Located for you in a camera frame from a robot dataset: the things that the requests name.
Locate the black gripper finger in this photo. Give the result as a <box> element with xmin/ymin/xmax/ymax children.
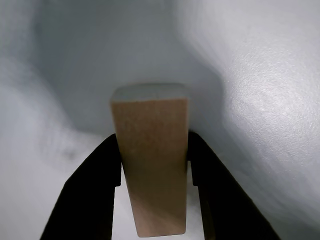
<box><xmin>186</xmin><ymin>131</ymin><xmax>281</xmax><ymax>240</ymax></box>
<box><xmin>39</xmin><ymin>133</ymin><xmax>123</xmax><ymax>240</ymax></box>

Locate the wooden Jenga block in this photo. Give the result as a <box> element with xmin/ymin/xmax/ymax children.
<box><xmin>109</xmin><ymin>82</ymin><xmax>190</xmax><ymax>238</ymax></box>

